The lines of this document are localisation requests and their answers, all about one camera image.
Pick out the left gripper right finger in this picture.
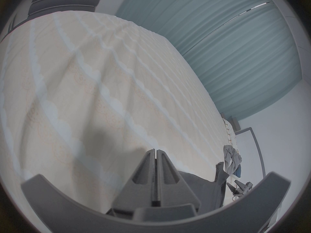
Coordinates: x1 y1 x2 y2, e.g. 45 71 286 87
157 149 201 214

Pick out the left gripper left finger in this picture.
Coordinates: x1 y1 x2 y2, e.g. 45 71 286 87
111 149 156 215

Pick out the black sleeveless top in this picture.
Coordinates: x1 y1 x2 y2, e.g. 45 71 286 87
179 162 230 211

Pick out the bed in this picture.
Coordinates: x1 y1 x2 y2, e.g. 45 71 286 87
0 10 267 216

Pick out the grey garment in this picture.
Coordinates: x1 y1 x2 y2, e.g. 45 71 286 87
223 145 243 177

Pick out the white printed pillow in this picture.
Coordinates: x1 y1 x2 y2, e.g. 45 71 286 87
222 118 238 155

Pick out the grey bedside table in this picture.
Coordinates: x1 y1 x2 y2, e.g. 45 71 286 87
220 114 240 131

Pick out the blue-green curtain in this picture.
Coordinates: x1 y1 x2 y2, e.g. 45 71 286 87
114 0 272 57
182 2 303 121

